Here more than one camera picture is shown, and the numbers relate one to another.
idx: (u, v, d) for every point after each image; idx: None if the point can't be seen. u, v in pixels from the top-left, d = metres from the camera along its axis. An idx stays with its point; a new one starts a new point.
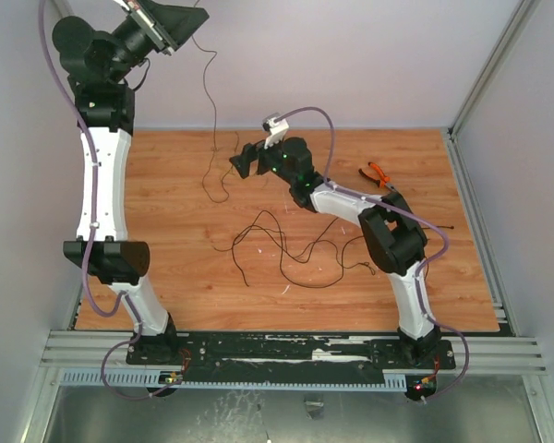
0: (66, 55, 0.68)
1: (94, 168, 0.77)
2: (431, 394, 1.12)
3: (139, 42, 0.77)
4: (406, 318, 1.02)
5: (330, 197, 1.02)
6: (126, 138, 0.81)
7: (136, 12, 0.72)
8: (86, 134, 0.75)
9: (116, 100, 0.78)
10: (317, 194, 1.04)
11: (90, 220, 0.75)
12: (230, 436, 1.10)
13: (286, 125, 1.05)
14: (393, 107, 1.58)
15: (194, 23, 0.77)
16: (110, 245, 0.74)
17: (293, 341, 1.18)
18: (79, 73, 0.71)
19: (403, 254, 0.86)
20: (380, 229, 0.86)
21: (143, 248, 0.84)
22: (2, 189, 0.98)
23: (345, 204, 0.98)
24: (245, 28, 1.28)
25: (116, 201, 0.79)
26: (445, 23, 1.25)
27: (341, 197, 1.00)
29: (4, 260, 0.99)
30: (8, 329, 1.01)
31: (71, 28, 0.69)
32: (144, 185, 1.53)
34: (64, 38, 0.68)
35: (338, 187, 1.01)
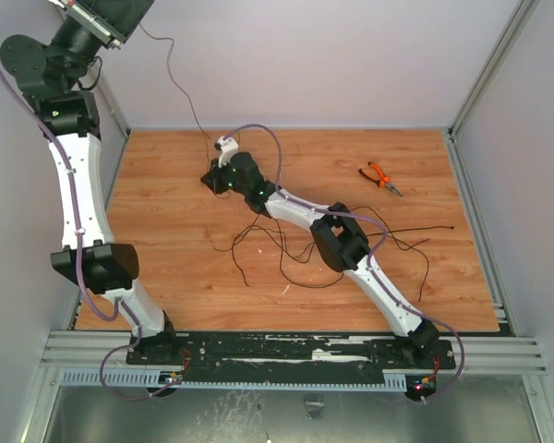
0: (23, 77, 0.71)
1: (70, 175, 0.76)
2: (431, 394, 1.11)
3: (85, 41, 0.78)
4: (391, 316, 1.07)
5: (283, 205, 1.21)
6: (96, 143, 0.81)
7: (71, 7, 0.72)
8: (54, 143, 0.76)
9: (80, 105, 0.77)
10: (270, 204, 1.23)
11: (77, 227, 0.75)
12: (230, 435, 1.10)
13: (234, 143, 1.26)
14: (393, 108, 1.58)
15: (138, 10, 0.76)
16: (100, 249, 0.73)
17: (293, 341, 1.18)
18: (38, 92, 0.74)
19: (350, 253, 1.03)
20: (329, 234, 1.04)
21: (132, 252, 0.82)
22: None
23: (298, 213, 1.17)
24: (244, 28, 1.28)
25: (98, 206, 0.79)
26: (444, 21, 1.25)
27: (293, 207, 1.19)
29: (3, 260, 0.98)
30: (7, 329, 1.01)
31: (20, 48, 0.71)
32: (144, 185, 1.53)
34: (15, 58, 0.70)
35: (289, 197, 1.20)
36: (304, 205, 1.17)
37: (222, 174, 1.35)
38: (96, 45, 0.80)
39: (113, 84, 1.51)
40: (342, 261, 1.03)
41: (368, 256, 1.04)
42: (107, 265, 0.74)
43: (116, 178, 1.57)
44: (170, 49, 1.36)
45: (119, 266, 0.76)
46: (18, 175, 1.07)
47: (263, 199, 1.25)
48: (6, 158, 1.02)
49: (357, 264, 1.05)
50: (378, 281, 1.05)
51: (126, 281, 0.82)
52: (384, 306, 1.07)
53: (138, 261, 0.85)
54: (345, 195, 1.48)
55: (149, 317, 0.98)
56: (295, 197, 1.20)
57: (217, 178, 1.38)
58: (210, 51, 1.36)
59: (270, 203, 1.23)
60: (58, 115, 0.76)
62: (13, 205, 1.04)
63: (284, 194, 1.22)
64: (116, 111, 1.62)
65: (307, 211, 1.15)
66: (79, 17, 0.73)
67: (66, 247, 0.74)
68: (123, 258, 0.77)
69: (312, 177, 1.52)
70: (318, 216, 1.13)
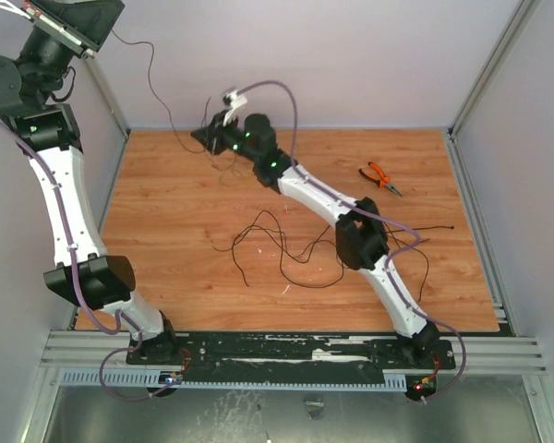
0: (0, 99, 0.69)
1: (55, 190, 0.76)
2: (431, 394, 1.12)
3: (55, 51, 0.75)
4: (400, 318, 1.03)
5: (300, 187, 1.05)
6: (78, 156, 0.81)
7: (38, 17, 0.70)
8: (37, 160, 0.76)
9: (60, 120, 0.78)
10: (284, 180, 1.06)
11: (68, 244, 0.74)
12: (230, 436, 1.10)
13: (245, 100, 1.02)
14: (393, 107, 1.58)
15: (109, 17, 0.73)
16: (96, 262, 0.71)
17: (293, 341, 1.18)
18: (17, 112, 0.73)
19: (371, 252, 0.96)
20: (354, 233, 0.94)
21: (127, 265, 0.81)
22: None
23: (319, 201, 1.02)
24: (244, 28, 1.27)
25: (88, 218, 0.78)
26: (445, 21, 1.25)
27: (313, 191, 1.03)
29: (3, 261, 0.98)
30: (6, 329, 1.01)
31: None
32: (144, 185, 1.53)
34: None
35: (310, 180, 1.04)
36: (328, 193, 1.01)
37: (223, 136, 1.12)
38: (68, 56, 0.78)
39: (113, 84, 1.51)
40: (362, 260, 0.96)
41: (388, 257, 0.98)
42: (104, 277, 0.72)
43: (116, 179, 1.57)
44: (171, 49, 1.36)
45: (117, 277, 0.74)
46: (18, 175, 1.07)
47: (275, 172, 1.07)
48: (6, 158, 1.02)
49: (374, 264, 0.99)
50: (393, 281, 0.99)
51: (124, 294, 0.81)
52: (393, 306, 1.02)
53: (133, 274, 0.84)
54: (345, 195, 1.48)
55: (146, 320, 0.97)
56: (317, 182, 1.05)
57: (218, 137, 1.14)
58: (210, 51, 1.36)
59: (283, 180, 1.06)
60: (38, 131, 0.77)
62: (13, 205, 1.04)
63: (305, 175, 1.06)
64: (116, 111, 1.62)
65: (331, 201, 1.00)
66: (47, 27, 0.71)
67: (59, 265, 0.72)
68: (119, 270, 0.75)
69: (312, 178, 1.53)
70: (343, 209, 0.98)
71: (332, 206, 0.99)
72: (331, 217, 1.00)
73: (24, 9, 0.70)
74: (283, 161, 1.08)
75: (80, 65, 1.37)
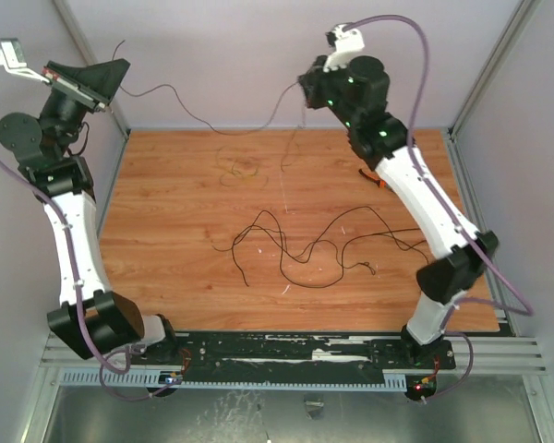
0: (21, 152, 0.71)
1: (66, 231, 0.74)
2: (431, 394, 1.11)
3: (72, 109, 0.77)
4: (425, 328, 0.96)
5: (413, 184, 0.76)
6: (90, 201, 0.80)
7: (55, 80, 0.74)
8: (51, 205, 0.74)
9: (73, 170, 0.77)
10: (391, 164, 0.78)
11: (74, 280, 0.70)
12: (230, 436, 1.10)
13: (359, 41, 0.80)
14: (393, 108, 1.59)
15: (118, 74, 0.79)
16: (102, 297, 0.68)
17: (293, 341, 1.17)
18: (35, 164, 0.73)
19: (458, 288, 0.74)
20: (458, 276, 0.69)
21: (135, 307, 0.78)
22: (0, 187, 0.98)
23: (433, 216, 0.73)
24: (244, 28, 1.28)
25: (98, 259, 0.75)
26: (444, 23, 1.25)
27: (430, 195, 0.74)
29: (3, 262, 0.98)
30: (6, 329, 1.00)
31: (16, 122, 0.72)
32: (145, 185, 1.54)
34: (11, 136, 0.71)
35: (427, 178, 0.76)
36: (448, 209, 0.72)
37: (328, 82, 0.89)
38: (83, 113, 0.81)
39: None
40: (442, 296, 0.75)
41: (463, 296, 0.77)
42: (110, 315, 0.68)
43: (117, 178, 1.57)
44: (170, 49, 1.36)
45: (124, 316, 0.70)
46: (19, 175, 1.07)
47: (381, 144, 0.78)
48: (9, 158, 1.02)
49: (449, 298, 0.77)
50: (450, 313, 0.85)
51: (132, 341, 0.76)
52: (427, 317, 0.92)
53: (141, 317, 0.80)
54: (345, 195, 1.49)
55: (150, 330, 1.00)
56: (435, 185, 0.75)
57: (314, 87, 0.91)
58: (210, 52, 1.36)
59: (389, 163, 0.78)
60: (53, 180, 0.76)
62: (13, 205, 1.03)
63: (423, 170, 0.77)
64: (116, 111, 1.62)
65: (449, 222, 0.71)
66: (65, 88, 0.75)
67: (64, 305, 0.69)
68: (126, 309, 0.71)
69: (312, 178, 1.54)
70: (461, 238, 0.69)
71: (448, 230, 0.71)
72: (439, 242, 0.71)
73: (43, 74, 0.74)
74: (397, 131, 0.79)
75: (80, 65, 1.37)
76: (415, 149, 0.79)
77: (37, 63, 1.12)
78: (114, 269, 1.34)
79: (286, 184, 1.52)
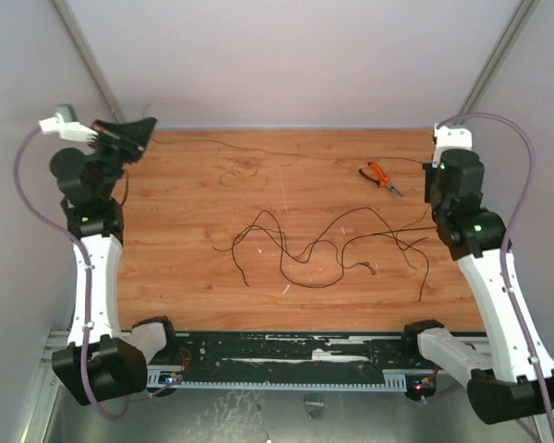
0: (65, 180, 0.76)
1: (88, 270, 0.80)
2: (431, 394, 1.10)
3: (118, 154, 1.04)
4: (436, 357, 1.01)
5: (497, 297, 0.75)
6: (118, 245, 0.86)
7: (103, 132, 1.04)
8: (78, 244, 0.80)
9: (107, 212, 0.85)
10: (478, 268, 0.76)
11: (85, 321, 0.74)
12: (230, 435, 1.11)
13: (463, 137, 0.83)
14: (394, 108, 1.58)
15: (148, 125, 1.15)
16: (106, 342, 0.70)
17: (293, 341, 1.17)
18: (75, 193, 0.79)
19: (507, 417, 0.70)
20: (516, 409, 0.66)
21: (142, 357, 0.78)
22: (2, 185, 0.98)
23: (508, 338, 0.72)
24: (244, 27, 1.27)
25: (111, 304, 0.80)
26: (444, 23, 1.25)
27: (512, 315, 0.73)
29: (3, 261, 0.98)
30: (6, 329, 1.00)
31: (66, 157, 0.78)
32: (145, 185, 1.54)
34: (60, 165, 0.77)
35: (511, 294, 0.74)
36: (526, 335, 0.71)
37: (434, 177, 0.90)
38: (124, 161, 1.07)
39: (113, 84, 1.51)
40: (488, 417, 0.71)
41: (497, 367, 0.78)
42: (112, 361, 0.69)
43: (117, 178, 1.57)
44: (170, 48, 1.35)
45: (126, 365, 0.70)
46: (22, 175, 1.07)
47: (474, 235, 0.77)
48: (11, 158, 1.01)
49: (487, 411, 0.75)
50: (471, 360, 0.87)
51: (131, 392, 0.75)
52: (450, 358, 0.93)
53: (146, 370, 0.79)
54: (345, 195, 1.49)
55: (152, 343, 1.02)
56: (519, 300, 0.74)
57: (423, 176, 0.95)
58: (210, 52, 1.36)
59: (476, 262, 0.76)
60: (88, 220, 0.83)
62: (14, 204, 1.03)
63: (510, 281, 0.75)
64: (116, 111, 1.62)
65: (523, 349, 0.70)
66: (110, 137, 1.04)
67: (70, 345, 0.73)
68: (130, 360, 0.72)
69: (312, 178, 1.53)
70: (531, 372, 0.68)
71: (521, 355, 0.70)
72: (507, 364, 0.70)
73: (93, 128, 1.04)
74: (492, 225, 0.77)
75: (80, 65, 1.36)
76: (509, 254, 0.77)
77: (37, 62, 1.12)
78: None
79: (286, 184, 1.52)
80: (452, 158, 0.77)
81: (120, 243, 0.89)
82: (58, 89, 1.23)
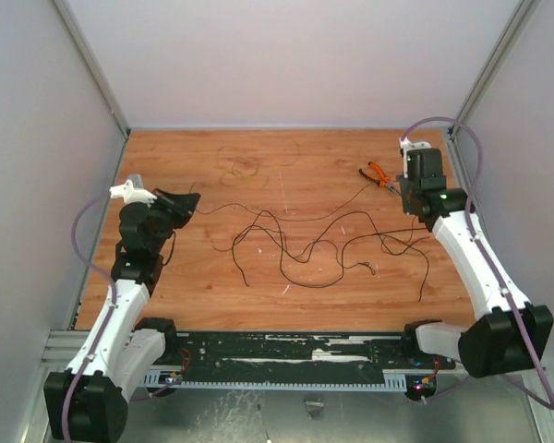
0: (126, 225, 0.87)
1: (110, 308, 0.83)
2: (431, 394, 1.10)
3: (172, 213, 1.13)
4: (431, 345, 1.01)
5: (464, 243, 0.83)
6: (144, 295, 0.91)
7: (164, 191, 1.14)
8: (112, 283, 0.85)
9: (148, 264, 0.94)
10: (448, 226, 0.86)
11: (87, 353, 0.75)
12: (230, 435, 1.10)
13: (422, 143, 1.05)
14: (394, 109, 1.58)
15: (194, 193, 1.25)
16: (95, 380, 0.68)
17: (293, 341, 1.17)
18: (129, 238, 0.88)
19: (498, 366, 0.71)
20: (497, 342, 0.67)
21: (125, 409, 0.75)
22: (3, 185, 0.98)
23: (478, 275, 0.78)
24: (244, 26, 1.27)
25: (116, 345, 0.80)
26: (444, 23, 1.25)
27: (478, 256, 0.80)
29: (2, 261, 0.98)
30: (6, 328, 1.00)
31: (134, 208, 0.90)
32: (145, 185, 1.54)
34: (127, 213, 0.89)
35: (479, 240, 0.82)
36: (496, 272, 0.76)
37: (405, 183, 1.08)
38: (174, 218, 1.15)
39: (113, 85, 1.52)
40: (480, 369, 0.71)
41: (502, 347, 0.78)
42: (92, 401, 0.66)
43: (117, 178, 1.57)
44: (170, 48, 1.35)
45: (105, 409, 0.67)
46: (24, 175, 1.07)
47: (441, 205, 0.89)
48: (12, 157, 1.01)
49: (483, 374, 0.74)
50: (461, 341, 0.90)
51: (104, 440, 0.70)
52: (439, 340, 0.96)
53: (125, 423, 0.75)
54: (346, 195, 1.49)
55: (147, 359, 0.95)
56: (487, 247, 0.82)
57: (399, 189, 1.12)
58: (210, 52, 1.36)
59: (445, 221, 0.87)
60: (130, 266, 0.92)
62: (16, 204, 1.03)
63: (475, 232, 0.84)
64: (116, 111, 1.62)
65: (495, 284, 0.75)
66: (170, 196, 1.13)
67: (66, 371, 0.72)
68: (112, 405, 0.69)
69: (312, 178, 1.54)
70: (504, 303, 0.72)
71: (493, 290, 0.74)
72: (483, 302, 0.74)
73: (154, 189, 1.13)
74: (458, 197, 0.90)
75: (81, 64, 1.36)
76: (474, 216, 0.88)
77: (38, 62, 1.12)
78: None
79: (286, 184, 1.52)
80: (415, 151, 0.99)
81: (150, 293, 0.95)
82: (59, 89, 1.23)
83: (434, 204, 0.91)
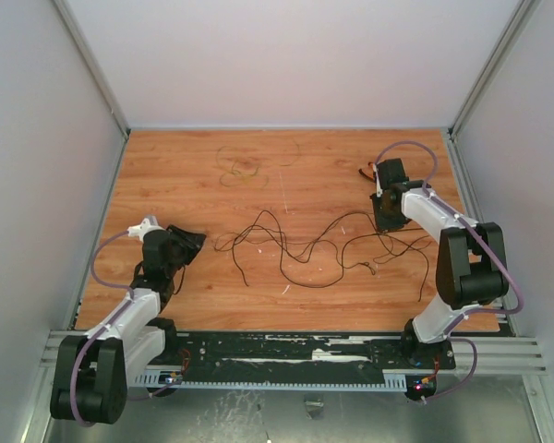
0: (149, 243, 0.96)
1: (127, 301, 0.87)
2: (431, 394, 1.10)
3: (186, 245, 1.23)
4: (430, 329, 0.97)
5: (422, 202, 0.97)
6: (155, 305, 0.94)
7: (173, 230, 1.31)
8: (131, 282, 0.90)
9: (163, 281, 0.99)
10: (410, 197, 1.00)
11: (106, 321, 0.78)
12: (230, 435, 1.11)
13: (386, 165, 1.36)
14: (394, 109, 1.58)
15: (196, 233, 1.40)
16: (108, 342, 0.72)
17: (293, 341, 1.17)
18: (150, 257, 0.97)
19: (475, 287, 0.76)
20: (459, 253, 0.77)
21: (124, 391, 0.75)
22: (3, 185, 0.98)
23: (434, 214, 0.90)
24: (243, 26, 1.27)
25: (130, 329, 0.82)
26: (443, 24, 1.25)
27: (432, 206, 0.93)
29: (3, 262, 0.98)
30: (6, 327, 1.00)
31: (155, 231, 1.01)
32: (145, 185, 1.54)
34: (150, 235, 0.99)
35: (434, 197, 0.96)
36: (449, 209, 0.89)
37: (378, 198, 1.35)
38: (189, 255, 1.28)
39: (113, 85, 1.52)
40: (460, 293, 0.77)
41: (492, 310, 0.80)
42: (102, 363, 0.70)
43: (117, 179, 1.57)
44: (170, 49, 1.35)
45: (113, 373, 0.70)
46: (25, 175, 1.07)
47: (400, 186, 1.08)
48: (14, 159, 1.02)
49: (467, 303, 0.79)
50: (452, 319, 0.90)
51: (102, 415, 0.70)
52: (433, 317, 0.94)
53: (122, 405, 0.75)
54: (346, 195, 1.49)
55: (146, 356, 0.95)
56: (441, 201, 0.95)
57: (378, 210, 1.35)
58: (210, 53, 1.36)
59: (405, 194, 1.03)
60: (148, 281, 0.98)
62: (17, 206, 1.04)
63: (429, 193, 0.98)
64: (116, 111, 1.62)
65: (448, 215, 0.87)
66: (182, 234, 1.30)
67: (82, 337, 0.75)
68: (117, 374, 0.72)
69: (312, 177, 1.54)
70: (456, 223, 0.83)
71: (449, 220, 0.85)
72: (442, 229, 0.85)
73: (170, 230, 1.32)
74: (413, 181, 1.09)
75: (81, 65, 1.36)
76: None
77: (38, 64, 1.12)
78: (114, 269, 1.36)
79: (286, 184, 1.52)
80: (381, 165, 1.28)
81: (159, 310, 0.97)
82: (60, 91, 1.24)
83: (396, 190, 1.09)
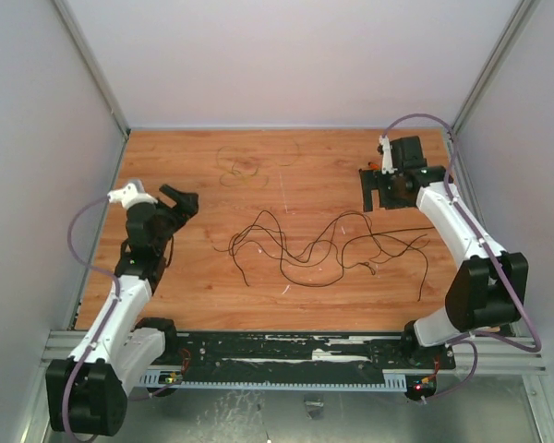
0: (132, 221, 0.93)
1: (114, 301, 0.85)
2: (431, 394, 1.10)
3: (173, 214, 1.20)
4: (433, 336, 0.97)
5: (442, 209, 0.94)
6: (143, 296, 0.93)
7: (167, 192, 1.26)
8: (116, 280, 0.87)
9: (152, 260, 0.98)
10: (430, 197, 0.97)
11: (90, 340, 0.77)
12: (230, 435, 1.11)
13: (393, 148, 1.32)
14: (394, 109, 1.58)
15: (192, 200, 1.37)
16: (98, 368, 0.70)
17: (293, 341, 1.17)
18: (136, 236, 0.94)
19: (485, 317, 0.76)
20: (477, 286, 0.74)
21: (124, 402, 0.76)
22: (3, 185, 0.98)
23: (454, 227, 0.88)
24: (243, 26, 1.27)
25: (119, 336, 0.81)
26: (443, 24, 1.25)
27: (453, 215, 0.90)
29: (3, 262, 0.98)
30: (6, 328, 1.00)
31: (138, 208, 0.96)
32: (145, 185, 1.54)
34: (134, 212, 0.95)
35: (456, 204, 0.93)
36: (474, 228, 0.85)
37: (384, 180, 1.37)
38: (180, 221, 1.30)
39: (113, 85, 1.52)
40: (469, 320, 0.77)
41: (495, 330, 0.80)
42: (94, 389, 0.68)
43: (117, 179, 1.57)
44: (170, 49, 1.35)
45: (105, 398, 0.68)
46: (24, 176, 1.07)
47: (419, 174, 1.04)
48: (13, 158, 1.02)
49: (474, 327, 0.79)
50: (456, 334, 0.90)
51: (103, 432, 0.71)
52: (436, 324, 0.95)
53: (124, 416, 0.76)
54: (345, 195, 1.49)
55: (146, 360, 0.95)
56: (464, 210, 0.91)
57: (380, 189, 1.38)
58: (210, 53, 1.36)
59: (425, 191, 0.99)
60: (134, 264, 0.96)
62: (17, 207, 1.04)
63: (453, 197, 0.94)
64: (116, 111, 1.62)
65: (470, 235, 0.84)
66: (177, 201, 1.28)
67: (69, 359, 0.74)
68: (112, 396, 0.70)
69: (312, 178, 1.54)
70: (480, 249, 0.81)
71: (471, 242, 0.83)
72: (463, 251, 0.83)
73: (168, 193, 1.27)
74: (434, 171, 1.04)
75: (81, 65, 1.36)
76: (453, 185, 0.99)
77: (39, 65, 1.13)
78: None
79: (286, 184, 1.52)
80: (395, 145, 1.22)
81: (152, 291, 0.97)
82: (59, 91, 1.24)
83: (413, 179, 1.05)
